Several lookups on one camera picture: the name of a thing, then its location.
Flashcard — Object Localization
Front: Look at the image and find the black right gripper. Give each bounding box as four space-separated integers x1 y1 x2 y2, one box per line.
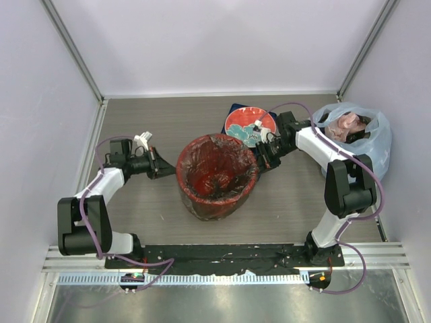
253 138 296 177

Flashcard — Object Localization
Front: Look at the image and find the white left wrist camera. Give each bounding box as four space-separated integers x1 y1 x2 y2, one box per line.
133 131 152 151

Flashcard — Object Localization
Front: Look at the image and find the red patterned plate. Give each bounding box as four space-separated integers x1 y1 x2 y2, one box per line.
226 124 261 149

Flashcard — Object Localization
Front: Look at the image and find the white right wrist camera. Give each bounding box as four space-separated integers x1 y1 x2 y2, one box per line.
253 119 263 136

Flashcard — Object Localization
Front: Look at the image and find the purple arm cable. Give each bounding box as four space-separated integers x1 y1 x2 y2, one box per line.
79 137 176 293
261 101 385 295

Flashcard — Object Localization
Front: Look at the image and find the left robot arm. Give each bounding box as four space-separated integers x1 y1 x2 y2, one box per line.
57 137 176 268

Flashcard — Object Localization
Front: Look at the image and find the black plastic trash bag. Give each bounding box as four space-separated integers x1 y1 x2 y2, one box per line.
175 133 261 222

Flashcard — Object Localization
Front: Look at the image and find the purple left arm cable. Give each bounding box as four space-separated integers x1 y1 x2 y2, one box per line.
79 137 176 293

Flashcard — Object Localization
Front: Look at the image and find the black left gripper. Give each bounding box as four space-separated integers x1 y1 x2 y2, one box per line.
126 147 178 180

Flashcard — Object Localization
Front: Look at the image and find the aluminium frame rail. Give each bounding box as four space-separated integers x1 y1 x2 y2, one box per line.
42 242 410 273

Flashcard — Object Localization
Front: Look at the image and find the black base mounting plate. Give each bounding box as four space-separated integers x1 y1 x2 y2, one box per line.
104 242 345 277

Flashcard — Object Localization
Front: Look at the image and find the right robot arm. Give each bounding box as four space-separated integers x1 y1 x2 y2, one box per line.
253 112 377 266

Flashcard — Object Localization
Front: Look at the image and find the white slotted cable duct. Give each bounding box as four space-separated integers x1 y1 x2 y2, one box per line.
57 271 309 286

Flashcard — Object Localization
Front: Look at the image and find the blue place mat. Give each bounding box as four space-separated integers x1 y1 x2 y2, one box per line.
222 104 277 134

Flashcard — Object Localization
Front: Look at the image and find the pink crumpled trash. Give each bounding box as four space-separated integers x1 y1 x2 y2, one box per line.
325 112 367 143

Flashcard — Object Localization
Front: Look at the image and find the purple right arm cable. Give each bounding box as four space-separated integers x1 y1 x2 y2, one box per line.
261 101 385 295

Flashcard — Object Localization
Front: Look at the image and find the red mesh trash bin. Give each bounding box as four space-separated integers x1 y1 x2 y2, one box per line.
177 134 259 221

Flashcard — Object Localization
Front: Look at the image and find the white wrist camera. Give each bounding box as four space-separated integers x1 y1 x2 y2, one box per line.
133 131 152 151
253 119 263 136

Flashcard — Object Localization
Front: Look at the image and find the blue plastic trash bag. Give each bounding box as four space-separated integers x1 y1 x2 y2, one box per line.
312 102 392 180

